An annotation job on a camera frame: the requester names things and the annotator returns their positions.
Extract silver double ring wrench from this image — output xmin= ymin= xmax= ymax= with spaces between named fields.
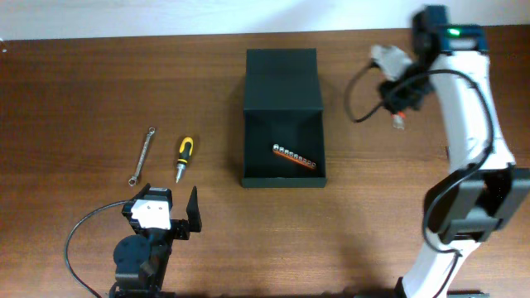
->
xmin=128 ymin=127 xmax=156 ymax=186

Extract black right camera cable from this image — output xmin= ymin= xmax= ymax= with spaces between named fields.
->
xmin=344 ymin=61 xmax=496 ymax=254

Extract red handled small pliers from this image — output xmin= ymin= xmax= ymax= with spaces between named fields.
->
xmin=392 ymin=112 xmax=406 ymax=130

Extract yellow black stubby screwdriver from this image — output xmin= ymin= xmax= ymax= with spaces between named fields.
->
xmin=176 ymin=137 xmax=194 ymax=183

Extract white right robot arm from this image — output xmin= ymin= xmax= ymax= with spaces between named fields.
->
xmin=372 ymin=5 xmax=529 ymax=297

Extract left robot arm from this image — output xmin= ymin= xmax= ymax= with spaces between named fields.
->
xmin=110 ymin=185 xmax=202 ymax=298

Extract black camera cable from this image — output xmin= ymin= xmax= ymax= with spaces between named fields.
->
xmin=64 ymin=200 xmax=129 ymax=298
xmin=344 ymin=61 xmax=496 ymax=254

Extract black left camera cable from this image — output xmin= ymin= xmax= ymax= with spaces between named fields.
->
xmin=64 ymin=200 xmax=129 ymax=298

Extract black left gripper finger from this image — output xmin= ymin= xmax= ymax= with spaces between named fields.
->
xmin=186 ymin=186 xmax=202 ymax=233
xmin=129 ymin=184 xmax=151 ymax=202

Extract orange socket bit rail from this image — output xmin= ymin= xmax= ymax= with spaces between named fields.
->
xmin=272 ymin=143 xmax=316 ymax=170

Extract black open box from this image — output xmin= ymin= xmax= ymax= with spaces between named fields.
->
xmin=242 ymin=49 xmax=327 ymax=188

